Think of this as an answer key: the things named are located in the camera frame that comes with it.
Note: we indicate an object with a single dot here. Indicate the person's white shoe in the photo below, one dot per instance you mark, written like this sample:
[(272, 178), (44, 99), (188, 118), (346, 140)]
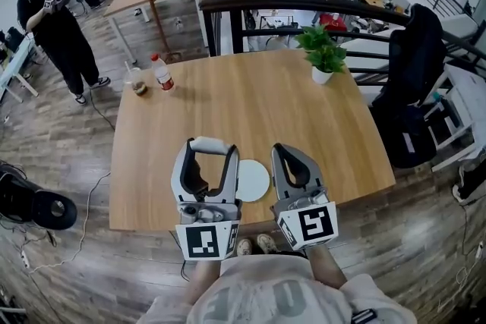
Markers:
[(244, 247), (267, 243)]

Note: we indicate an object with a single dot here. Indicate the white narrow table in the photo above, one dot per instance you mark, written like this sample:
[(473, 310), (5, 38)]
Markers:
[(15, 64)]

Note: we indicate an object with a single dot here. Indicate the white round plate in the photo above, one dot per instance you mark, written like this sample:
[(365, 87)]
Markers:
[(252, 180)]

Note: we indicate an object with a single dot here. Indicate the green plant in white pot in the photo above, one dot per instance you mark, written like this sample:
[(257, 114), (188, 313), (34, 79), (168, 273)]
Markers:
[(322, 49)]

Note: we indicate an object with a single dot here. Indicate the wooden table with white legs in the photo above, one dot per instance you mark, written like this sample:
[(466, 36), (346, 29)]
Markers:
[(247, 106)]

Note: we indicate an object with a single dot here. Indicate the person's left forearm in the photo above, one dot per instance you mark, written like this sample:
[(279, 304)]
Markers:
[(203, 280)]

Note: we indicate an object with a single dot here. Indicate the person's white printed shirt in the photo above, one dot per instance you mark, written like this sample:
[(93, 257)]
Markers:
[(266, 288)]

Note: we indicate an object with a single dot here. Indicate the black balcony railing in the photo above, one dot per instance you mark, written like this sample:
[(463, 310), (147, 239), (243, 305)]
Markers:
[(288, 2)]

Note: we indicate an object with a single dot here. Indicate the white power strip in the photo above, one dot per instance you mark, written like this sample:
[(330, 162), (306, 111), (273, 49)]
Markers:
[(25, 258)]

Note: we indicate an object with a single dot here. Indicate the plastic bottle with red label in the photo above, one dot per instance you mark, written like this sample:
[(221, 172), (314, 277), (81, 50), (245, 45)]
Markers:
[(163, 76)]

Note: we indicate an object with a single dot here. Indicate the person's left white shoe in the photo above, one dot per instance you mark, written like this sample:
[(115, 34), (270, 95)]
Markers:
[(244, 247)]

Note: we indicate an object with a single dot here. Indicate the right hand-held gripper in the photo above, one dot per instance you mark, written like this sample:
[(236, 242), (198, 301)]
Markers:
[(313, 224)]

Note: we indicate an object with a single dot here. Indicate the person's right forearm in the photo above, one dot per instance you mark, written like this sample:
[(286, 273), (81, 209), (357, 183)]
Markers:
[(326, 267)]

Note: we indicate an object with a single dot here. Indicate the black round device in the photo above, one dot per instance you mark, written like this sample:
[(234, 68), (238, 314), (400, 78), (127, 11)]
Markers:
[(41, 206)]

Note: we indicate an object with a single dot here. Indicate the clear plastic cup with straw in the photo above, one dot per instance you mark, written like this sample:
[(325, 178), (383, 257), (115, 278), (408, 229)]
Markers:
[(138, 83)]

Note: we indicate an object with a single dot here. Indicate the small black striped device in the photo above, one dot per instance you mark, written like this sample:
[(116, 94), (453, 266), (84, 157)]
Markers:
[(363, 316)]

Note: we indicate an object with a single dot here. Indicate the person's right white shoe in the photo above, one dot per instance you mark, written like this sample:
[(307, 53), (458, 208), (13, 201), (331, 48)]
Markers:
[(267, 243)]

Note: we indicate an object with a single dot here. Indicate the red square object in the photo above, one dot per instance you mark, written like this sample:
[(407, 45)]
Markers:
[(332, 21)]

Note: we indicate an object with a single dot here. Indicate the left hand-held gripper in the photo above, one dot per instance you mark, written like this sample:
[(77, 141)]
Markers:
[(201, 239)]

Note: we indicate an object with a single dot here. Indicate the black office chair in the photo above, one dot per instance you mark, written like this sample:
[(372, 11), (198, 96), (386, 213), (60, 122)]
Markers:
[(417, 49)]

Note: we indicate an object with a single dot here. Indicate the teal bottle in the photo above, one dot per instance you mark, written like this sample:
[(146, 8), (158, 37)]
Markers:
[(436, 98)]

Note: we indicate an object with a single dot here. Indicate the white desk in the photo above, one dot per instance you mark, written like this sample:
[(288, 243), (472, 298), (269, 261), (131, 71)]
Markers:
[(469, 95)]

